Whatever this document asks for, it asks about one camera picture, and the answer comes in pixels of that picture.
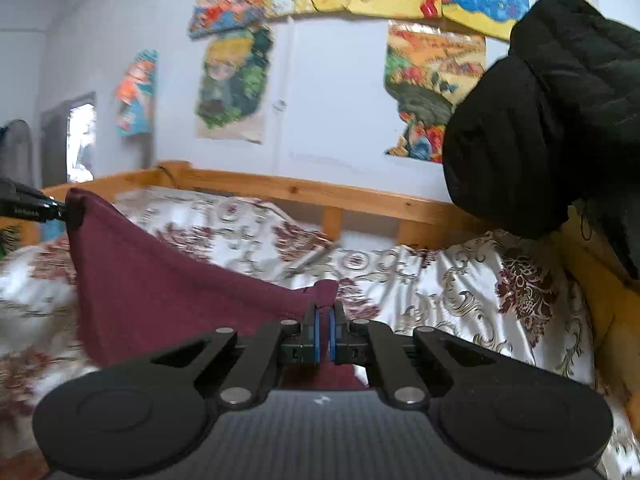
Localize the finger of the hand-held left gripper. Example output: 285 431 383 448
0 177 69 224

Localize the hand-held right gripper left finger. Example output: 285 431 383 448
150 301 324 407

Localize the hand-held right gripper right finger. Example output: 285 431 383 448
327 301 482 407

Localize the maroon long-sleeved top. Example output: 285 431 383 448
66 187 368 392

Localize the grey hanging cloth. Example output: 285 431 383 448
0 119 35 188

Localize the grey doorway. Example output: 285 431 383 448
40 91 98 187

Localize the white floral satin blanket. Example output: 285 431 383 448
0 185 640 480

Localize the black puffer jacket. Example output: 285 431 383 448
442 0 640 281

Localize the wooden bed frame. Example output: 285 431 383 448
20 160 640 376

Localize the orange-haired figure wall poster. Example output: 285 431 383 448
115 50 160 137

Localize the green cartoon figure wall poster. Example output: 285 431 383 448
194 25 276 146

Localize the white wall pipe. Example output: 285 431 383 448
272 14 298 161

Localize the colourful landscape wall poster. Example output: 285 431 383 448
384 20 488 164

